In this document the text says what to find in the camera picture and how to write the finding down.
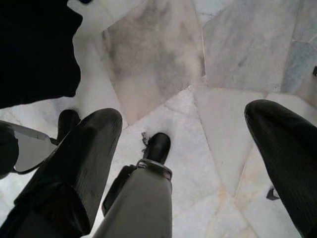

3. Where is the black robot foot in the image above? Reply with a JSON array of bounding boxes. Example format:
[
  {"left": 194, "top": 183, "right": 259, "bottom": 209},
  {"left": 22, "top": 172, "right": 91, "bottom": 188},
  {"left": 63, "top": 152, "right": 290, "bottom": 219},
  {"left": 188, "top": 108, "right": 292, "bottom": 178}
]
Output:
[
  {"left": 145, "top": 132, "right": 172, "bottom": 166},
  {"left": 58, "top": 109, "right": 81, "bottom": 144}
]

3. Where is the black crumpled garment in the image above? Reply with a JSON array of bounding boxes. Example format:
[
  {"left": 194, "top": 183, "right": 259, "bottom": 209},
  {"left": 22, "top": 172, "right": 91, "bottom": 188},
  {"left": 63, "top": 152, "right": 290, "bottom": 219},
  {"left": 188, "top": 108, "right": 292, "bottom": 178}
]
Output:
[{"left": 0, "top": 0, "right": 84, "bottom": 110}]

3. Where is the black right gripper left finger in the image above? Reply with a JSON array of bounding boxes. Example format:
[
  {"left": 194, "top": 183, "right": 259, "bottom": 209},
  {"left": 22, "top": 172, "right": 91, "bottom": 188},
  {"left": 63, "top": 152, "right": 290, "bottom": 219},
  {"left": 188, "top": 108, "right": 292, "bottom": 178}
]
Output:
[{"left": 9, "top": 108, "right": 123, "bottom": 238}]

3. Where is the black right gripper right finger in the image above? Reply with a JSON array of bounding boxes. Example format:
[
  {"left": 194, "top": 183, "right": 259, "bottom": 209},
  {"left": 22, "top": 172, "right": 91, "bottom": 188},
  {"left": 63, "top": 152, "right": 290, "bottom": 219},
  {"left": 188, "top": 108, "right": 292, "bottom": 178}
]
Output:
[{"left": 244, "top": 99, "right": 317, "bottom": 238}]

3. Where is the black robot right foot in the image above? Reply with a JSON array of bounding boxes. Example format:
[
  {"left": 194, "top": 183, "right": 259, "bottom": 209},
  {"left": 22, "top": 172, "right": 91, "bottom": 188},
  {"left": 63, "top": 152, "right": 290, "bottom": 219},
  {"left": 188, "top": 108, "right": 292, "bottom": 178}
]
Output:
[{"left": 145, "top": 132, "right": 172, "bottom": 166}]

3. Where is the black robot left foot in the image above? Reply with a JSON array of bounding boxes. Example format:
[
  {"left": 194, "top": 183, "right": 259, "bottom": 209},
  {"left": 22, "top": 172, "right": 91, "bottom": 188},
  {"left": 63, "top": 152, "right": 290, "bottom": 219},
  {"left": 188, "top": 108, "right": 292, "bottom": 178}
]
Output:
[{"left": 58, "top": 109, "right": 81, "bottom": 144}]

